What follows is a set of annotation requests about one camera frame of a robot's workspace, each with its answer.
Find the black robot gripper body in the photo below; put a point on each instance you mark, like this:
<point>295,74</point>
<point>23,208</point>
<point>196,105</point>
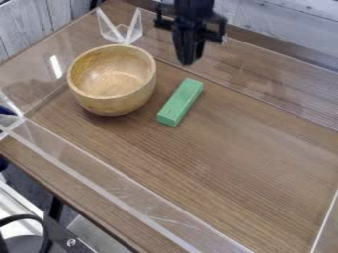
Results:
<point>195,11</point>

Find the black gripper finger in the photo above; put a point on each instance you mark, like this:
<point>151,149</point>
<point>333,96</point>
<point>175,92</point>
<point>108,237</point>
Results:
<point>183,41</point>
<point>199,45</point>

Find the green rectangular block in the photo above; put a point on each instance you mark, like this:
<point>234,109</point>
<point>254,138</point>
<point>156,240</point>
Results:
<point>179,102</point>

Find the brown wooden bowl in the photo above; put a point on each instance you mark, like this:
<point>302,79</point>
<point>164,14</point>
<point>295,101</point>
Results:
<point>112,79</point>

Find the blue object at left edge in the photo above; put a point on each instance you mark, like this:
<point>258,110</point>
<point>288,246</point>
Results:
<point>7,111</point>

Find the black table leg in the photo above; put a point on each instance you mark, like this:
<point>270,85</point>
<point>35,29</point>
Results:
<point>56,209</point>

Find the clear acrylic enclosure wall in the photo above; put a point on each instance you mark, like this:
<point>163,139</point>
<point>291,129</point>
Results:
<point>240,180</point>

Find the grey metal base plate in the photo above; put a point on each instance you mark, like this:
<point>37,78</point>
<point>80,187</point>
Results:
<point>64,241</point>

